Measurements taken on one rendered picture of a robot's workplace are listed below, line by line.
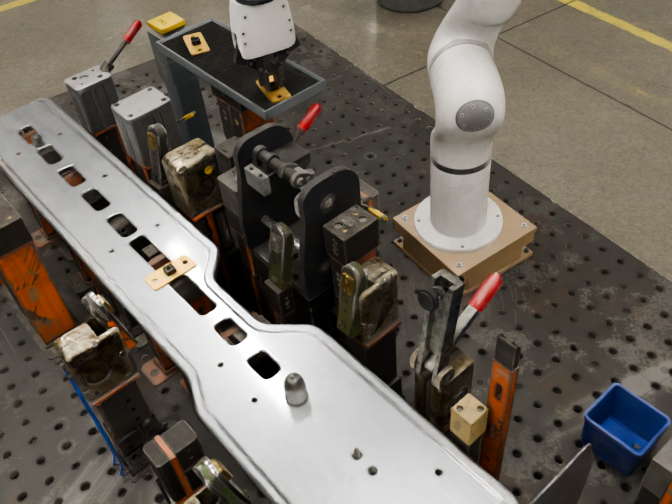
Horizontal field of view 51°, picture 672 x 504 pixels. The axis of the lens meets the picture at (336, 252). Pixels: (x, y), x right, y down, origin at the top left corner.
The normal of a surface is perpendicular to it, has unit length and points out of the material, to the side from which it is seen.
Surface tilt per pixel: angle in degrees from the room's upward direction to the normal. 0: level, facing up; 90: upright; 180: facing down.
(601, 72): 0
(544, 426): 0
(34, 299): 90
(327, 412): 0
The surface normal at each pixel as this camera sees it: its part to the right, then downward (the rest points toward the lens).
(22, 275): 0.65, 0.50
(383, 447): -0.07, -0.71
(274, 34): 0.46, 0.65
